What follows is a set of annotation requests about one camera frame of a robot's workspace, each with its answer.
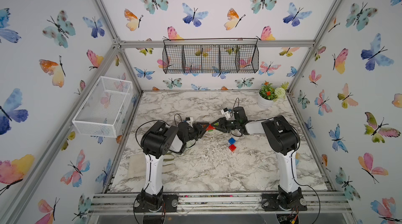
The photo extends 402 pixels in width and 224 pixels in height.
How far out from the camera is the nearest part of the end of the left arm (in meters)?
0.82

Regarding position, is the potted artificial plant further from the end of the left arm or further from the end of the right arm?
the end of the left arm

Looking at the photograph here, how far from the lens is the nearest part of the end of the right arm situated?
0.86 meters

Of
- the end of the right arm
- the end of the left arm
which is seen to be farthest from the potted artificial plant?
the end of the left arm
